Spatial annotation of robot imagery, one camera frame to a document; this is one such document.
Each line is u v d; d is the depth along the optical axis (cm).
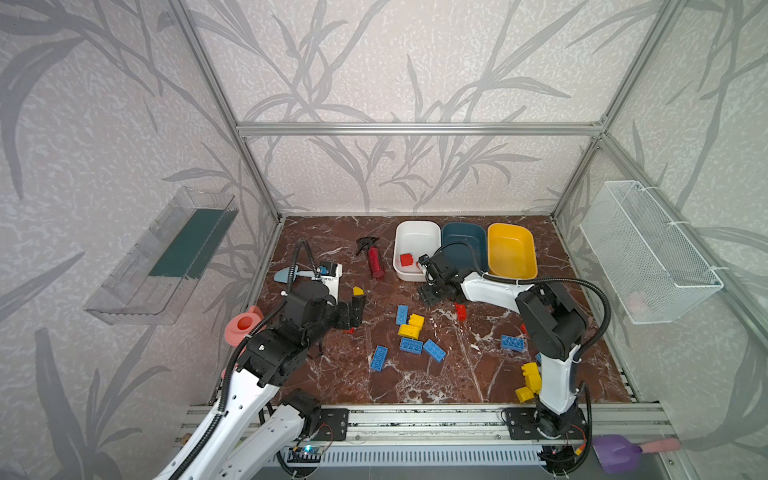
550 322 51
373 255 105
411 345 86
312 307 50
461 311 93
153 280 65
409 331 88
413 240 111
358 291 96
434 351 85
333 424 73
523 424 74
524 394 76
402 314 93
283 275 104
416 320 90
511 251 107
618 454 69
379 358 83
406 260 105
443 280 76
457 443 72
